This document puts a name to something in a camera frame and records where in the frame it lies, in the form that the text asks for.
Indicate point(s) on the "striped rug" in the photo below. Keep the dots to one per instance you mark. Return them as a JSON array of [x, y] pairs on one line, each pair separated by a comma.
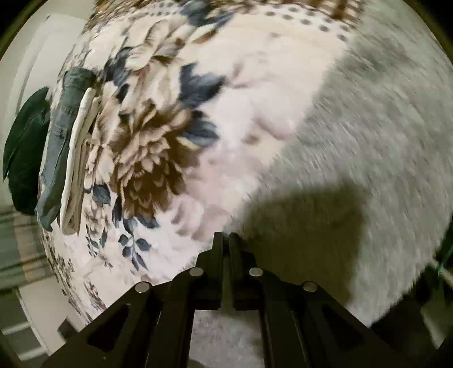
[[17, 244]]

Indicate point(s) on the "floral printed blanket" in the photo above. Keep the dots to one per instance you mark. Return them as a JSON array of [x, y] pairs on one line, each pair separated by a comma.
[[230, 116]]

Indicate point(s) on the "dark green cloth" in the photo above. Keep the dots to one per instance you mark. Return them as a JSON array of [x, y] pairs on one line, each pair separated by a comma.
[[26, 148]]

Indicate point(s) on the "folded blue jeans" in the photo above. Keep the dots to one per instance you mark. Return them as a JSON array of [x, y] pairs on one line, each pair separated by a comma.
[[62, 141]]

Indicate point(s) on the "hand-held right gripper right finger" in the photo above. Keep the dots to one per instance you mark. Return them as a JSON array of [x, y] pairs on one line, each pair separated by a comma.
[[234, 254]]

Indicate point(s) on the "folded white cloth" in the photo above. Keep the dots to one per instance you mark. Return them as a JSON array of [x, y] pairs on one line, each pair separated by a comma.
[[76, 159]]

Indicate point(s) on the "grey towel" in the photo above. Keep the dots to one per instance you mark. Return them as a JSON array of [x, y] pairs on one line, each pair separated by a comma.
[[371, 159]]

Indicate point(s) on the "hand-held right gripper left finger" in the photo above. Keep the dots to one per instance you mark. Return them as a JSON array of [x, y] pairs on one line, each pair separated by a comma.
[[217, 254]]

